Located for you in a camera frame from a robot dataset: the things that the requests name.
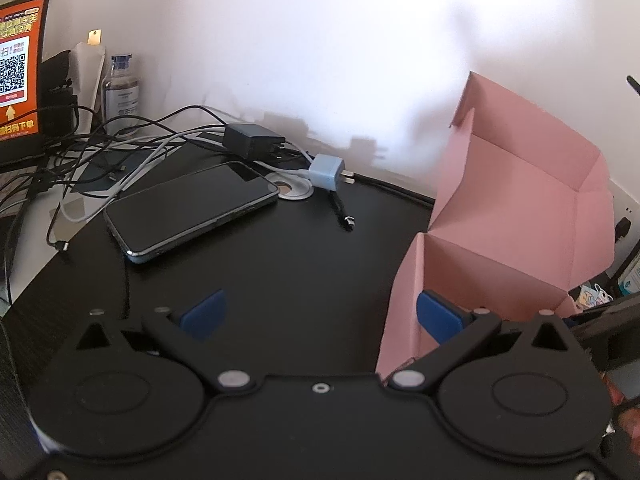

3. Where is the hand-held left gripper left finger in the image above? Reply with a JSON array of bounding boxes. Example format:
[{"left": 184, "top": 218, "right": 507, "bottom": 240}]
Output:
[{"left": 75, "top": 289, "right": 253, "bottom": 395}]

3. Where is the black cable tangle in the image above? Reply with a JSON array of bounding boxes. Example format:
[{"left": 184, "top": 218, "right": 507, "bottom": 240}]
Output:
[{"left": 0, "top": 105, "right": 232, "bottom": 307}]

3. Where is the black power adapter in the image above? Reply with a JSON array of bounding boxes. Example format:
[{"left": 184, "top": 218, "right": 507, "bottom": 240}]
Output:
[{"left": 222, "top": 123, "right": 287, "bottom": 160}]

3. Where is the clear printed packet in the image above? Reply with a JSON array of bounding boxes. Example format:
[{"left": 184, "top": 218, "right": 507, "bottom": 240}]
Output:
[{"left": 575, "top": 282, "right": 614, "bottom": 312}]

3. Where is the person's right hand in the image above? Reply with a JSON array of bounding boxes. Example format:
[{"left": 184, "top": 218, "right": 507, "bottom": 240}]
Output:
[{"left": 604, "top": 371, "right": 640, "bottom": 456}]

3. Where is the black smartphone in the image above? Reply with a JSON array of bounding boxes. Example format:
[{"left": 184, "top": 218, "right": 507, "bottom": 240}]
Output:
[{"left": 103, "top": 161, "right": 280, "bottom": 265}]

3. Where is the black pouch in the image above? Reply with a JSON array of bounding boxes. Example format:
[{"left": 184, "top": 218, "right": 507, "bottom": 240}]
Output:
[{"left": 40, "top": 50, "right": 79, "bottom": 137}]

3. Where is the black desktop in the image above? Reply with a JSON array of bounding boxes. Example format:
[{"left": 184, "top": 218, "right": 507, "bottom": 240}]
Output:
[{"left": 0, "top": 145, "right": 640, "bottom": 480}]

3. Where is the clear bottle with blue cap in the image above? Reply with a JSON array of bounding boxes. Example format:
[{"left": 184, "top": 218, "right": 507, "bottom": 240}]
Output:
[{"left": 102, "top": 54, "right": 140, "bottom": 136}]

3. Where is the long black cable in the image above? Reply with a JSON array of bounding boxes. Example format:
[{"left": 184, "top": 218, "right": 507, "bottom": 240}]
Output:
[{"left": 350, "top": 170, "right": 437, "bottom": 207}]

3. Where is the light blue charger plug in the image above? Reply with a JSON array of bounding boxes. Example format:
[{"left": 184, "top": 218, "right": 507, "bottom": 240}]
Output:
[{"left": 307, "top": 154, "right": 357, "bottom": 192}]

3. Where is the black usb cable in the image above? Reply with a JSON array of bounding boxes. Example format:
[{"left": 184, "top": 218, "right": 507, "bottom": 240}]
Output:
[{"left": 327, "top": 192, "right": 357, "bottom": 232}]

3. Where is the grey paper card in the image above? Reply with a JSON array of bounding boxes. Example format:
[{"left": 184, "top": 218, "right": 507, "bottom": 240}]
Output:
[{"left": 52, "top": 197, "right": 94, "bottom": 241}]

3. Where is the dark teal pad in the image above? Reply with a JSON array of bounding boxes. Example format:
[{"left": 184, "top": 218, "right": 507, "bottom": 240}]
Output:
[{"left": 75, "top": 147, "right": 167, "bottom": 196}]

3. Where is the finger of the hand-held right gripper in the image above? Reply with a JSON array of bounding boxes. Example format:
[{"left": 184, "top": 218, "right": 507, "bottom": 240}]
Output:
[{"left": 570, "top": 295, "right": 640, "bottom": 342}]

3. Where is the white charging cable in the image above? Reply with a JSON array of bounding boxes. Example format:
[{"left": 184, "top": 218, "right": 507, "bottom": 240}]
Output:
[{"left": 60, "top": 130, "right": 312, "bottom": 224}]

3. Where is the pink cardboard box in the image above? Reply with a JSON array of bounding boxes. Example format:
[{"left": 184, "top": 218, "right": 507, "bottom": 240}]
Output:
[{"left": 375, "top": 71, "right": 615, "bottom": 381}]

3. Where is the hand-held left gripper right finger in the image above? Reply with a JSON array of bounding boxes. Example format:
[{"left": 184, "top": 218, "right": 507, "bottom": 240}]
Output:
[{"left": 389, "top": 290, "right": 573, "bottom": 394}]

